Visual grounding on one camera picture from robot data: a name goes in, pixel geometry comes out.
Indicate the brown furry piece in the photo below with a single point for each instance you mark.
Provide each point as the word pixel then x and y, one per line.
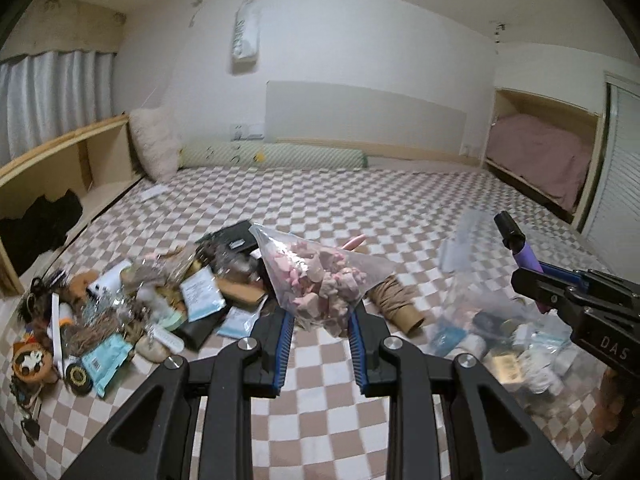
pixel 35 310

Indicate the clear bag of brown items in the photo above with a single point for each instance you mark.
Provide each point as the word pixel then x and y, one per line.
pixel 232 265

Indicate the round panda pouch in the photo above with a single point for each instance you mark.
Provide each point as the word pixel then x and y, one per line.
pixel 31 362

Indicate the green round case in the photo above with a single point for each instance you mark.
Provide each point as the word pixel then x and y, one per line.
pixel 175 319

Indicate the clear bag of twine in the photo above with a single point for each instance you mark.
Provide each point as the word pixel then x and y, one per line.
pixel 175 265

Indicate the fluffy white pillow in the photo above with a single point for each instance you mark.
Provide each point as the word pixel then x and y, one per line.
pixel 152 145

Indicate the black hair claw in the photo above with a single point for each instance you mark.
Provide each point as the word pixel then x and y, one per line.
pixel 47 280

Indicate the brown round leather pouch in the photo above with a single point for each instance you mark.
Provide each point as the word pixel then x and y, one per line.
pixel 82 285

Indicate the small beige box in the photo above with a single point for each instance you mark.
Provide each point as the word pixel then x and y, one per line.
pixel 505 365

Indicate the purple tube with black cap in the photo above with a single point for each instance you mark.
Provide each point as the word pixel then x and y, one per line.
pixel 525 255

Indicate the white cylinder case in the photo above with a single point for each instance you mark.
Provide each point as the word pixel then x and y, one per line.
pixel 107 277

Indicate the white plush figurine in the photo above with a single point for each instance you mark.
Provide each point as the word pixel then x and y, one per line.
pixel 152 300

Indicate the grey white curtain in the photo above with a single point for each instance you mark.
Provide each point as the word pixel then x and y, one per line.
pixel 50 100

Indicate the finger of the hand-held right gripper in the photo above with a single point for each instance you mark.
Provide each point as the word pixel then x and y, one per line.
pixel 545 292
pixel 560 269

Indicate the beige curtain valance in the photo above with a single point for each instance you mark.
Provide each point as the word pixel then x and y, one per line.
pixel 65 25

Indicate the teal wet wipe packet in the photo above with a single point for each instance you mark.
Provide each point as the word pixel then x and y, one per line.
pixel 105 362

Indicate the black folded pouch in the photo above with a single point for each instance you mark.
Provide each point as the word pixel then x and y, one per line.
pixel 200 330

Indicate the white headboard panel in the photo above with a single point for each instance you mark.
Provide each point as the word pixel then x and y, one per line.
pixel 365 115

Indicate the black key fob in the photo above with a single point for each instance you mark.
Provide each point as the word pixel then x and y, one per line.
pixel 31 430

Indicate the beige stone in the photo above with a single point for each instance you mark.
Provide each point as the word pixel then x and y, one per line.
pixel 150 350

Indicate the black flat box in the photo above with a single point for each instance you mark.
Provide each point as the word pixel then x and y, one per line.
pixel 232 240

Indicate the wooden bed frame rail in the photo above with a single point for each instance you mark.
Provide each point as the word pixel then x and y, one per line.
pixel 425 152

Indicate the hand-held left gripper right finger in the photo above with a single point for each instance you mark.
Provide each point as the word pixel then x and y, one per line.
pixel 357 355

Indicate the wooden alcove frame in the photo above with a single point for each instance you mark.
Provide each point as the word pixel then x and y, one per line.
pixel 592 175

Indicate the white wall switch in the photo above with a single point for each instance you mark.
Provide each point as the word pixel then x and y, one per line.
pixel 255 130

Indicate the wooden brush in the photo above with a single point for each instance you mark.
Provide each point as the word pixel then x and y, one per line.
pixel 242 291

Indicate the orange white small bottle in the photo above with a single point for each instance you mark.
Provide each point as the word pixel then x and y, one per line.
pixel 66 316

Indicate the long white strip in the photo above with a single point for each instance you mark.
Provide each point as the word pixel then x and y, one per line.
pixel 57 340

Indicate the black cloth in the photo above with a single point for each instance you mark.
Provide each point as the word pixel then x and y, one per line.
pixel 40 225

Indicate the pink blanket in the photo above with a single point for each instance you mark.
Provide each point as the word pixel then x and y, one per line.
pixel 535 150

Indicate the green long bolster pillow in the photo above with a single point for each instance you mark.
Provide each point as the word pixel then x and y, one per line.
pixel 300 155

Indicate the white wall socket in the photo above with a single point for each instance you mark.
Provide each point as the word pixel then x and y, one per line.
pixel 239 131

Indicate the black round tin gold pattern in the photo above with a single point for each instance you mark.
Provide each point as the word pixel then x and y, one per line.
pixel 78 377

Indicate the hanging white tissue pack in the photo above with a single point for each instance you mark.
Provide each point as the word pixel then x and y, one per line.
pixel 246 30

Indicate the person's right hand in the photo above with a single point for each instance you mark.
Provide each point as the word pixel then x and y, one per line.
pixel 611 400

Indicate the wooden shelf unit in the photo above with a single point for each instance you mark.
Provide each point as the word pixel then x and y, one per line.
pixel 60 137

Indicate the clear plastic storage container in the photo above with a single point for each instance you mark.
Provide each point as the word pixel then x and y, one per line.
pixel 460 245

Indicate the silver tiara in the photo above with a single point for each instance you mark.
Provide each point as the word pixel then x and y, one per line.
pixel 100 310

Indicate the pink rabbit toy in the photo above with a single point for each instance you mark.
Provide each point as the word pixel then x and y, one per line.
pixel 356 243

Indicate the blue white face mask packet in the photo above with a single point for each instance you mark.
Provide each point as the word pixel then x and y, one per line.
pixel 237 322
pixel 202 292

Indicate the small white jar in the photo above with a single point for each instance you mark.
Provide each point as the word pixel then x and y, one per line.
pixel 472 346

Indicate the checkered bed sheet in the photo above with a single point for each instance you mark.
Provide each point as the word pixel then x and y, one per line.
pixel 325 195

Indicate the clear bag of pink candies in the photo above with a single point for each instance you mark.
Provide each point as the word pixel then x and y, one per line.
pixel 325 280

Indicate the white paper slip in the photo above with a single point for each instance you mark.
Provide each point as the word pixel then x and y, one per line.
pixel 154 192

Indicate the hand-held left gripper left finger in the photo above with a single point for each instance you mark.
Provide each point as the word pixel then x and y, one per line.
pixel 284 345

